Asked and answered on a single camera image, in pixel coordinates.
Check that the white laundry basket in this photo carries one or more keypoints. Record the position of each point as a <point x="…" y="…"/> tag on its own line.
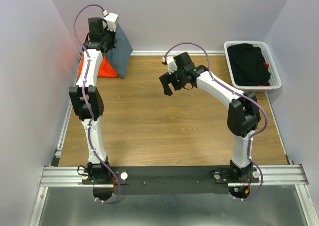
<point x="275" y="82"/>

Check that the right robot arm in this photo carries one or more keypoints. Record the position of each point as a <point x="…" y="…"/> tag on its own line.
<point x="243" y="114"/>

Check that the aluminium rail frame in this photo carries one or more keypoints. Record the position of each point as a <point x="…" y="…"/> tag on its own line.
<point x="141" y="127"/>

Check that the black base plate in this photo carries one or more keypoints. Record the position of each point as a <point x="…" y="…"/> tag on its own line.
<point x="171" y="180"/>

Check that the red garment in basket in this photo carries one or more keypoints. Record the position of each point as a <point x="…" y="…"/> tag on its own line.
<point x="262" y="75"/>

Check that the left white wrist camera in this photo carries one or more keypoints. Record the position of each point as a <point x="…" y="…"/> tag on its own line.
<point x="110" y="21"/>

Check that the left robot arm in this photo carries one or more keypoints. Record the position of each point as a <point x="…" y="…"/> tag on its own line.
<point x="87" y="102"/>

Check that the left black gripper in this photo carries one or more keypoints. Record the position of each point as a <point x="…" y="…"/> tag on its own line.
<point x="112" y="34"/>

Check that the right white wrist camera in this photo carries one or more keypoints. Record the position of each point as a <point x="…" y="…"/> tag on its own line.
<point x="169" y="61"/>

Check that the blue-grey t-shirt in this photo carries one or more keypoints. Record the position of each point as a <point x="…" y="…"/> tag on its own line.
<point x="119" y="56"/>

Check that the black t-shirt in basket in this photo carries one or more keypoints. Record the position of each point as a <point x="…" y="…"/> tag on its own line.
<point x="244" y="60"/>

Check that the folded orange t-shirt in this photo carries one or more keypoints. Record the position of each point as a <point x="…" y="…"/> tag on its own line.
<point x="105" y="70"/>

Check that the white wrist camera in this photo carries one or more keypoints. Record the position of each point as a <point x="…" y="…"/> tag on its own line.
<point x="169" y="61"/>
<point x="110" y="21"/>

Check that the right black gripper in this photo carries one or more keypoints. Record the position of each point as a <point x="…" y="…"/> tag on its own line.
<point x="165" y="79"/>

